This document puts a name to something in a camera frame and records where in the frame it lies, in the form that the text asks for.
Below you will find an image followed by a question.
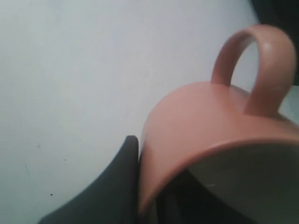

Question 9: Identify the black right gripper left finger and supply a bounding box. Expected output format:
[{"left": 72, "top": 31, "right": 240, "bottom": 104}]
[{"left": 40, "top": 135, "right": 139, "bottom": 224}]

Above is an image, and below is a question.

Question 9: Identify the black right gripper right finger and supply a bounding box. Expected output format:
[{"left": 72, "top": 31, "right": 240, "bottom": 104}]
[{"left": 154, "top": 170, "right": 234, "bottom": 224}]

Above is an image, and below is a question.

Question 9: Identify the pink ceramic mug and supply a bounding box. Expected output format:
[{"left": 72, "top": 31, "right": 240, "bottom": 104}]
[{"left": 138, "top": 25, "right": 299, "bottom": 216}]

